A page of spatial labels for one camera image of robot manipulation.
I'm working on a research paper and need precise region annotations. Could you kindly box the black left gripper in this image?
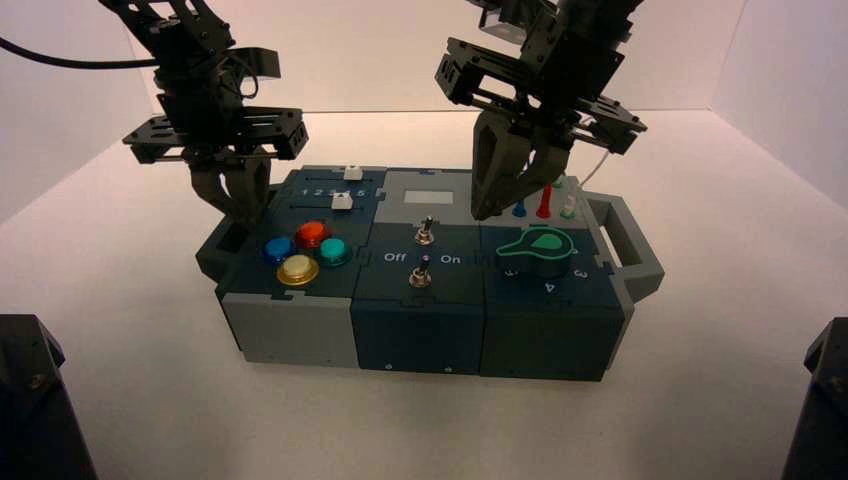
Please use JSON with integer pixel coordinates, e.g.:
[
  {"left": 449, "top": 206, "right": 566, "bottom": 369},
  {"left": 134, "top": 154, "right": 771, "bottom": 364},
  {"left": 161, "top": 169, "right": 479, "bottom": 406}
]
[{"left": 122, "top": 49, "right": 310, "bottom": 230}]

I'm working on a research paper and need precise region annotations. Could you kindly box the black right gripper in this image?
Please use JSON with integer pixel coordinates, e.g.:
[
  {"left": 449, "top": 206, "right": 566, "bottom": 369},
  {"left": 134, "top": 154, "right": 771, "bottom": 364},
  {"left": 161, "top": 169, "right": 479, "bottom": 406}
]
[{"left": 435, "top": 13, "right": 649, "bottom": 223}]

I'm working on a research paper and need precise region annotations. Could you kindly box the blue round push button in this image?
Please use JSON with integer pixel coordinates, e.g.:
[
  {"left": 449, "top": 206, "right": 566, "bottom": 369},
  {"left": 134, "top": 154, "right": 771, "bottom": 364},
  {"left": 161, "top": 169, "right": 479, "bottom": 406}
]
[{"left": 259, "top": 237, "right": 298, "bottom": 268}]

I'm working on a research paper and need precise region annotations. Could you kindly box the green black rotary knob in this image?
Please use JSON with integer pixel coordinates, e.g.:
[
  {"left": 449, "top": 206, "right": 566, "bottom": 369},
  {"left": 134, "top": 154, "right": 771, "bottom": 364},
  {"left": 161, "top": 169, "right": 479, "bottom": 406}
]
[{"left": 494, "top": 225, "right": 576, "bottom": 280}]

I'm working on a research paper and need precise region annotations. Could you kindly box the red round push button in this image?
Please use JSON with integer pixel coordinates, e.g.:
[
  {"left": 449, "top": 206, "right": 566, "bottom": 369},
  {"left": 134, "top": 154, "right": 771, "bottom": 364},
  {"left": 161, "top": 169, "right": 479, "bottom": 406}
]
[{"left": 294, "top": 221, "right": 332, "bottom": 250}]

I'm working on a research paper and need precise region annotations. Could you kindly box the yellow round push button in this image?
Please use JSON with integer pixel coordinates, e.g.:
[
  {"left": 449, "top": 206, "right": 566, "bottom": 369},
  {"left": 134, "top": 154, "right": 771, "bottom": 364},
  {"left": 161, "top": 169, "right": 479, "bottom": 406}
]
[{"left": 276, "top": 254, "right": 320, "bottom": 287}]

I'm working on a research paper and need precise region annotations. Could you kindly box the green round push button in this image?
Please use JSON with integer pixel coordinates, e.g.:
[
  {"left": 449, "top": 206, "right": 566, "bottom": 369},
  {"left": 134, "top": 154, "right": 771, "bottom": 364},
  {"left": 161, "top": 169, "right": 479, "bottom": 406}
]
[{"left": 313, "top": 239, "right": 354, "bottom": 269}]

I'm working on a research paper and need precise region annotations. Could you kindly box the dark teal grey control box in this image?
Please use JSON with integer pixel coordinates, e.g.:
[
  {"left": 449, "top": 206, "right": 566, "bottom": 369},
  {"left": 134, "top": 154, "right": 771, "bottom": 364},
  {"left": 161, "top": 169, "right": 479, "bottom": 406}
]
[{"left": 195, "top": 164, "right": 666, "bottom": 384}]

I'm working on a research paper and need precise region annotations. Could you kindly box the white jumper cable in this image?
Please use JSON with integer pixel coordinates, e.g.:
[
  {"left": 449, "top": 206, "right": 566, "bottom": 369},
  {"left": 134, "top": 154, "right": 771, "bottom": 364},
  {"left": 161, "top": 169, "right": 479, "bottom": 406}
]
[{"left": 553, "top": 148, "right": 612, "bottom": 221}]

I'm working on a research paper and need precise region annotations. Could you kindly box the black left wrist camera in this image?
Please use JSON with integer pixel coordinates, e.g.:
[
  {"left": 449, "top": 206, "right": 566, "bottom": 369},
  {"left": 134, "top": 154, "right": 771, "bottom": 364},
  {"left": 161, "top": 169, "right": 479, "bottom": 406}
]
[{"left": 225, "top": 47, "right": 283, "bottom": 84}]

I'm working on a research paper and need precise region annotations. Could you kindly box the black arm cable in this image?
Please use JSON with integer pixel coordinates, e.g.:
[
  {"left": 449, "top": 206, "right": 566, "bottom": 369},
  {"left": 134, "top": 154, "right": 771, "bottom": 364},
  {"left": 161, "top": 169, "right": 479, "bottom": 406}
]
[{"left": 0, "top": 36, "right": 160, "bottom": 71}]

